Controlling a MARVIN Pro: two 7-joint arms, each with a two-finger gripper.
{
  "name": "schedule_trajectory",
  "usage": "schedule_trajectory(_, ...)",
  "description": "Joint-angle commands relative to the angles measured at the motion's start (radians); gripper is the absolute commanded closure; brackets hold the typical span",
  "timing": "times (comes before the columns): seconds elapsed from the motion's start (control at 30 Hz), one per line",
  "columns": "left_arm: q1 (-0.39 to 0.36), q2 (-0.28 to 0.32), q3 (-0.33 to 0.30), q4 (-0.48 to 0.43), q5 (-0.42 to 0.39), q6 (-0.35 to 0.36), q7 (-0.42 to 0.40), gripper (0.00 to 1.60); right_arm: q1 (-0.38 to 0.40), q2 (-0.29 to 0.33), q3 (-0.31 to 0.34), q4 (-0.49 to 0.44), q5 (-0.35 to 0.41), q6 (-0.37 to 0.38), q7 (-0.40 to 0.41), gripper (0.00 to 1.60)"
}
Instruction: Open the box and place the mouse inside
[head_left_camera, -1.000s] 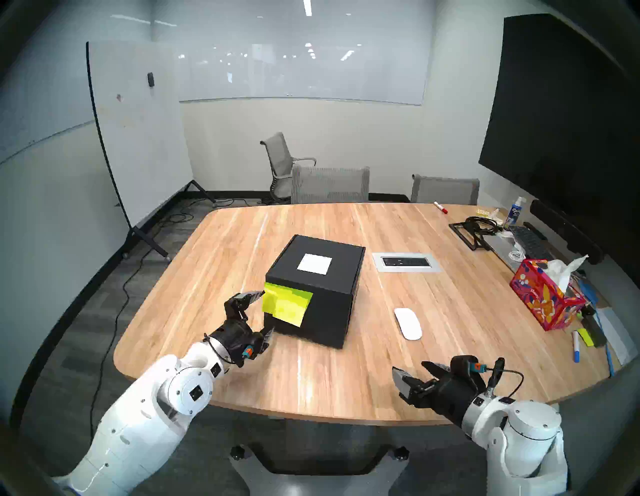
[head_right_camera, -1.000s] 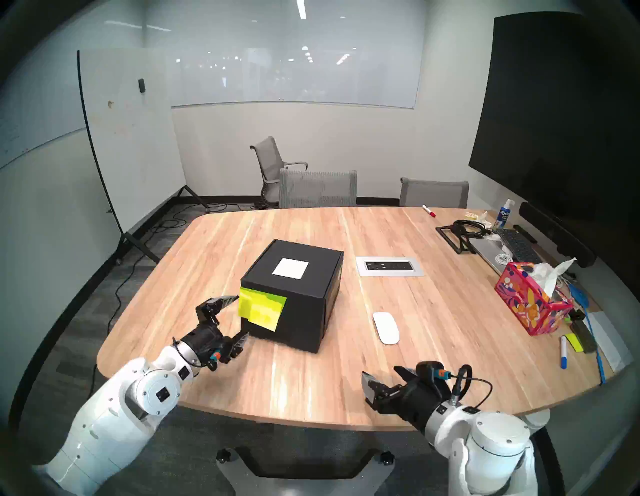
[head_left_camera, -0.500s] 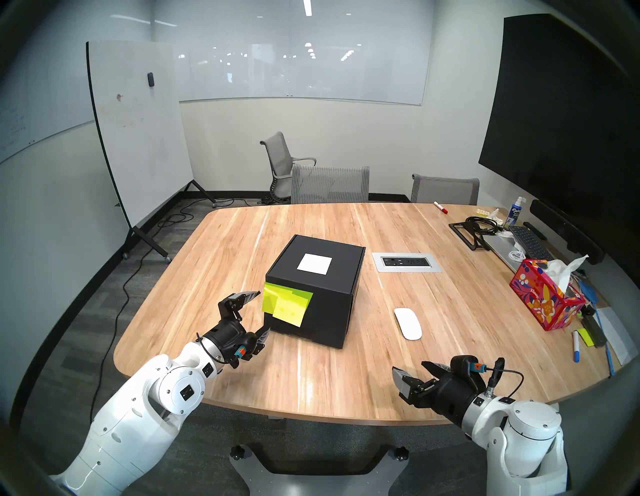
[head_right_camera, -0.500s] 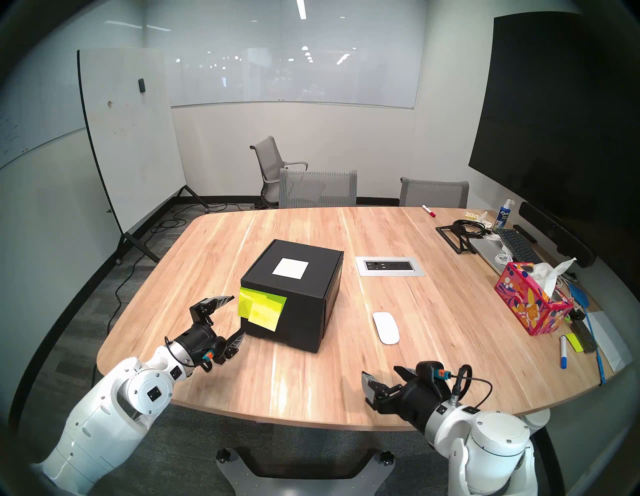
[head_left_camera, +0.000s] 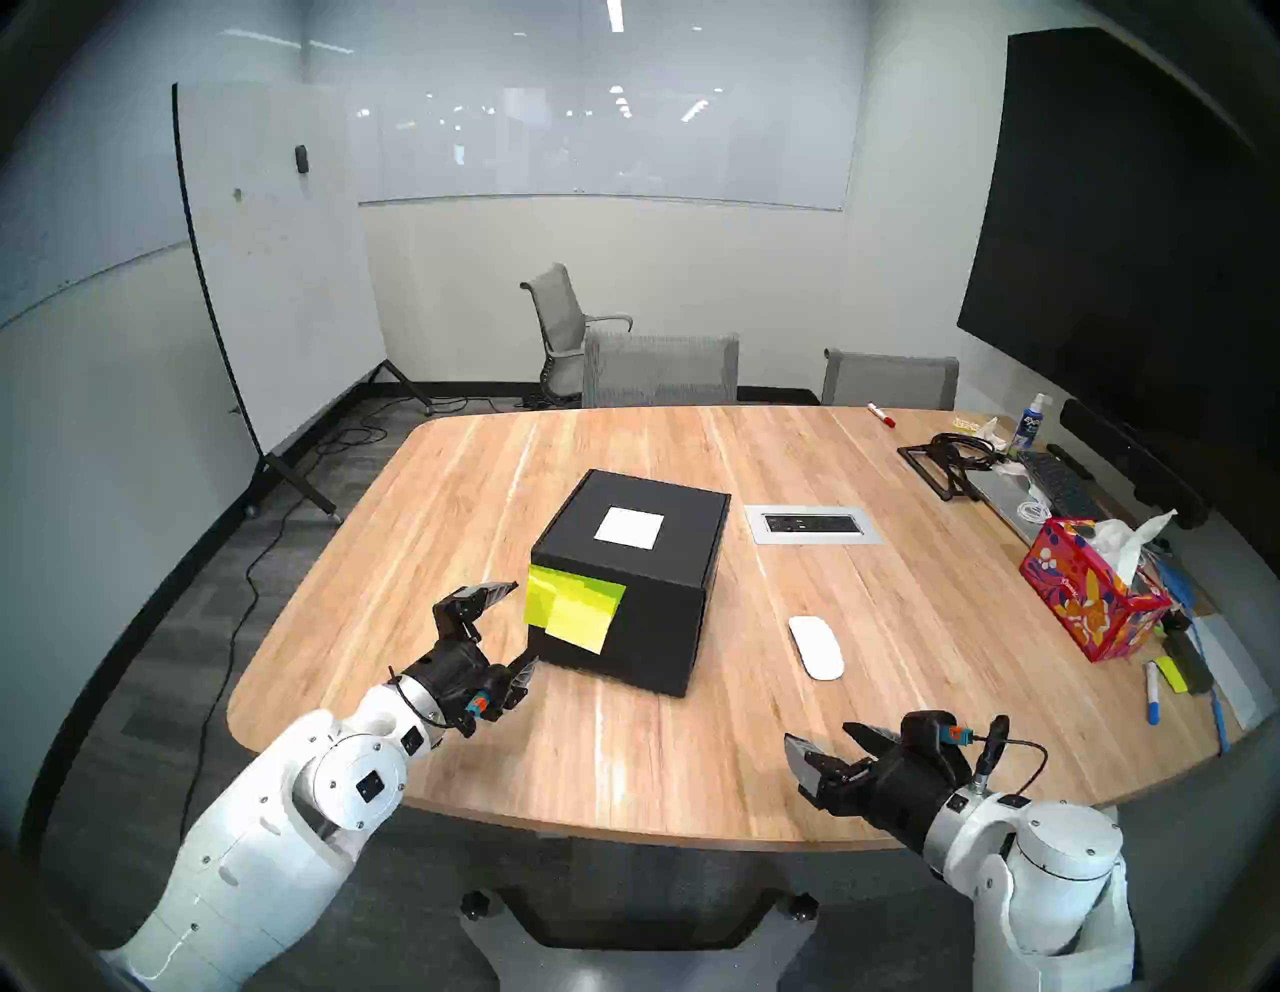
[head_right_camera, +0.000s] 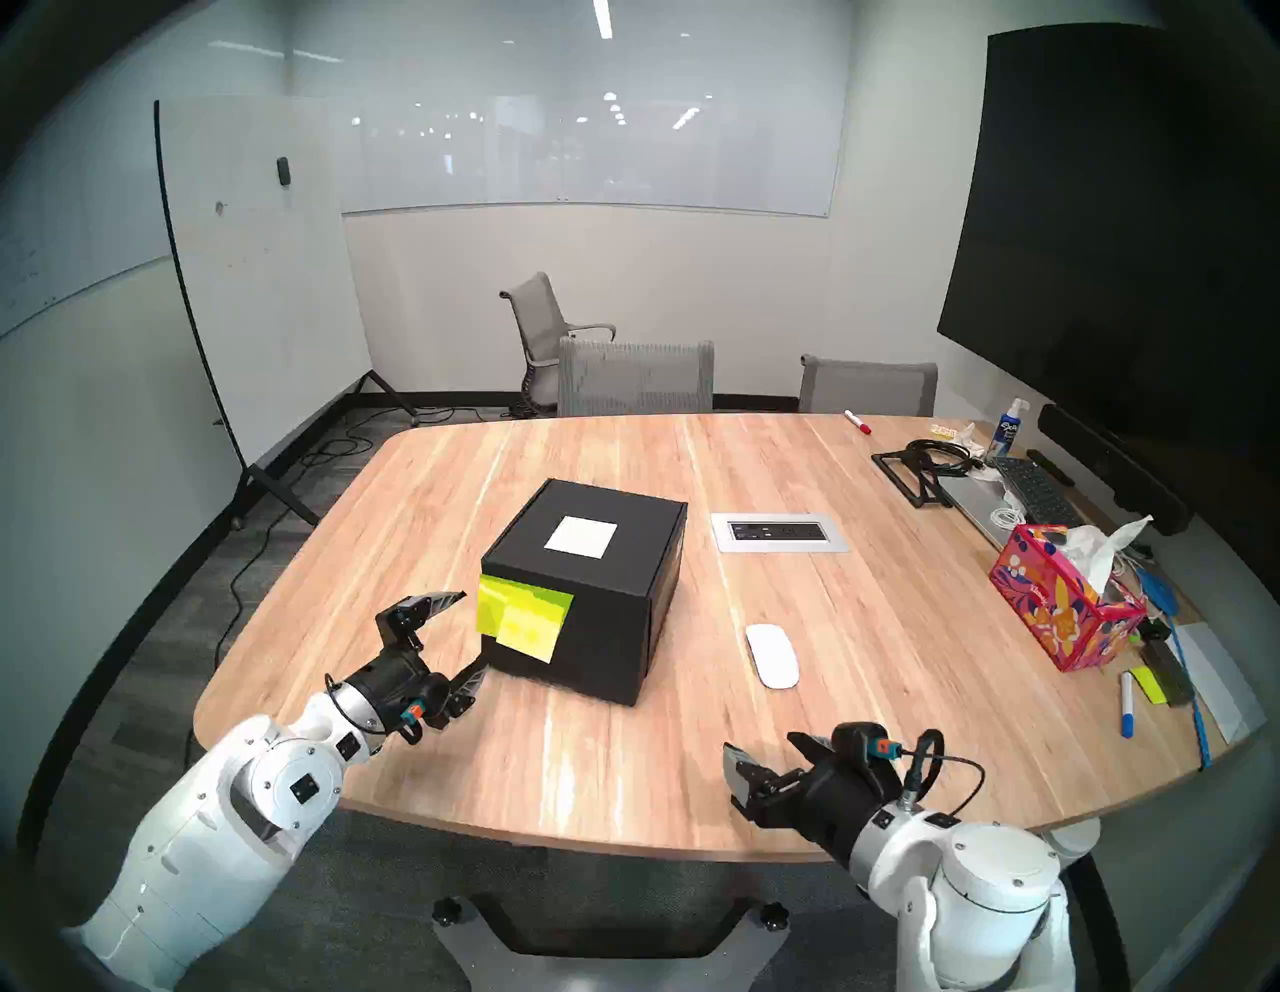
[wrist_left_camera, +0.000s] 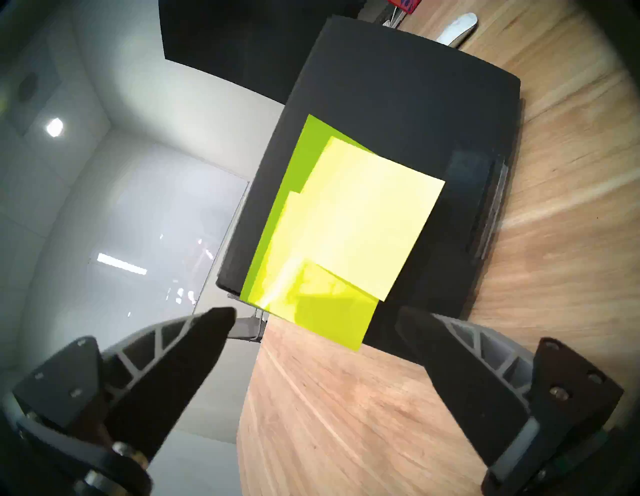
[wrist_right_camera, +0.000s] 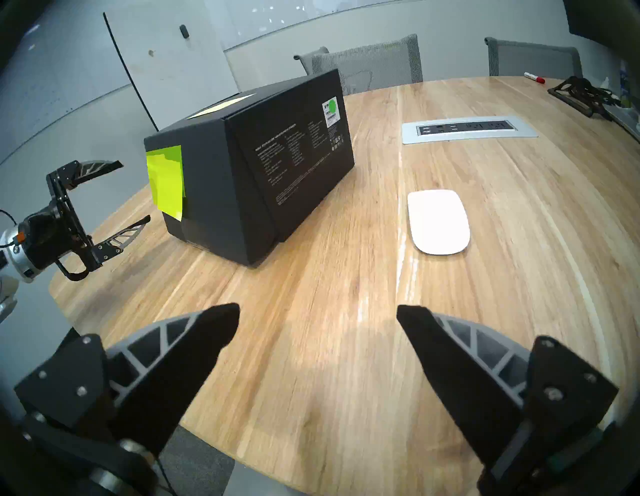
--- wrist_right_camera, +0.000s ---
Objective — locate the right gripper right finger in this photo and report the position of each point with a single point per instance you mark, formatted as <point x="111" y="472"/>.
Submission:
<point x="475" y="370"/>

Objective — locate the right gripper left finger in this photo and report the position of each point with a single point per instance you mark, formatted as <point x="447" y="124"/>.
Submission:
<point x="150" y="370"/>

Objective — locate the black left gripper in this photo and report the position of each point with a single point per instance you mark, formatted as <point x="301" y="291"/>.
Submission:
<point x="50" y="235"/>

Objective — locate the black cardboard box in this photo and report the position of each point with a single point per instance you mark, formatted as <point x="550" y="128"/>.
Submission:
<point x="220" y="175"/>

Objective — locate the white computer mouse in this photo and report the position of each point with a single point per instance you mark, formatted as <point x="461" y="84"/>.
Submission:
<point x="439" y="222"/>

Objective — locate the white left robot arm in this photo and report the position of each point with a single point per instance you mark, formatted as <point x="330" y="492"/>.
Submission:
<point x="10" y="270"/>

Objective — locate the yellow sticky note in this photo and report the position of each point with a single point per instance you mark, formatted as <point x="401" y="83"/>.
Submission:
<point x="155" y="175"/>
<point x="172" y="200"/>

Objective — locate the lime green sticky note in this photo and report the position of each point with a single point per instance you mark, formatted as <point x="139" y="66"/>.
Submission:
<point x="170" y="152"/>

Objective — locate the pale square sticky note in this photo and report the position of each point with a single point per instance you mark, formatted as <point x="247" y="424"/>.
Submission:
<point x="220" y="106"/>

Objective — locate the rolling whiteboard on stand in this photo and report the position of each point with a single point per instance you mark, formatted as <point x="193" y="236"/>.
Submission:
<point x="165" y="60"/>

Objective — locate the black whiteboard magnet eraser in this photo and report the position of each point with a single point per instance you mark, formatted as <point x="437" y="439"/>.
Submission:
<point x="185" y="31"/>

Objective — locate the silver table power panel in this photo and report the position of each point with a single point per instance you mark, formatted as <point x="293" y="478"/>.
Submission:
<point x="470" y="130"/>

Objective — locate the silver laptop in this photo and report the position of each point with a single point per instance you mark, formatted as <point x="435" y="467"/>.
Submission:
<point x="625" y="122"/>

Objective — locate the black laptop stand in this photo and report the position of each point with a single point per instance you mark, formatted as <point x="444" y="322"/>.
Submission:
<point x="570" y="90"/>

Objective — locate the gray mesh office chair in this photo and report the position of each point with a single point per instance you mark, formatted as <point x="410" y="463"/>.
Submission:
<point x="370" y="62"/>

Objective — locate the red capped marker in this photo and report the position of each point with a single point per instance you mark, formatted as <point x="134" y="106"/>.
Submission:
<point x="535" y="77"/>

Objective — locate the gray plain-back office chair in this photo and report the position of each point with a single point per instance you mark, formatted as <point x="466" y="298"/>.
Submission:
<point x="535" y="59"/>

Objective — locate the whiteboard cleaner spray bottle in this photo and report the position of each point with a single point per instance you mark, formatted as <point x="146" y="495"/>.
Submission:
<point x="626" y="85"/>

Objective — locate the glass wall whiteboard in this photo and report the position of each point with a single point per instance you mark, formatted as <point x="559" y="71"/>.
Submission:
<point x="310" y="15"/>

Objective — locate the large black wall screen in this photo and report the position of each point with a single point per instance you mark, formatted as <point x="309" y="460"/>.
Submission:
<point x="600" y="20"/>

